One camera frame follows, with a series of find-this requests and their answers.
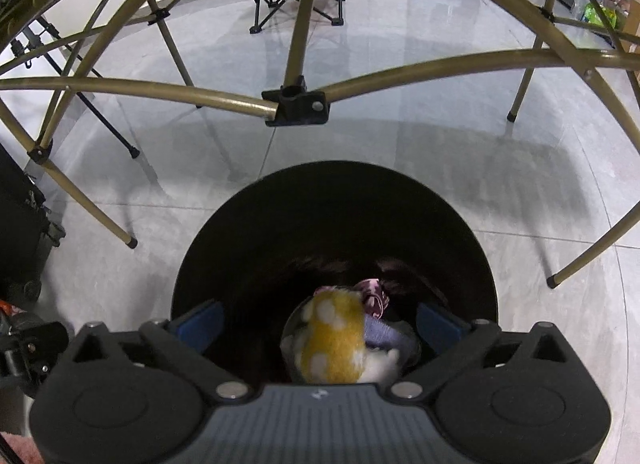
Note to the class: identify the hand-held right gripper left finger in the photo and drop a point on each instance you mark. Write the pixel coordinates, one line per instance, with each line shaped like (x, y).
(197, 326)

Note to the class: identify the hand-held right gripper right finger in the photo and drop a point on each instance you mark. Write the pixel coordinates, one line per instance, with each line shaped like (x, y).
(440, 326)

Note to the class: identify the purple burlap pouch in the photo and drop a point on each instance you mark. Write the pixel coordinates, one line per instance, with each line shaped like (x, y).
(387, 336)

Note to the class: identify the pink satin scrunchie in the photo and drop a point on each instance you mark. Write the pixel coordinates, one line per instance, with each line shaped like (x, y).
(372, 291)

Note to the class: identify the yellow and white hamster plush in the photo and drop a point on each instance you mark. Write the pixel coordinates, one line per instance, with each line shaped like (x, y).
(330, 339)

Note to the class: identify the black trash bin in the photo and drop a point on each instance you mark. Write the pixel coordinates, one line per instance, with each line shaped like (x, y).
(325, 209)

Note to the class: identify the pink fuzzy blanket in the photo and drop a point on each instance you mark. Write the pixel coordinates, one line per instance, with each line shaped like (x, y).
(20, 449)

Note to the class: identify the black tripod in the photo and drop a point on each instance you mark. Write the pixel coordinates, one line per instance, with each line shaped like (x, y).
(132, 151)

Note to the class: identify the tan slatted folding table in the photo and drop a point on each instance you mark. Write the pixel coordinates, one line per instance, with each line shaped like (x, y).
(295, 99)

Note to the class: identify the green plastic bag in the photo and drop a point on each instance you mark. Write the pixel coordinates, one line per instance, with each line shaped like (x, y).
(602, 14)

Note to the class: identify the large cardboard box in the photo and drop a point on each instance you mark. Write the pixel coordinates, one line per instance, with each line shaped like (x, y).
(632, 29)

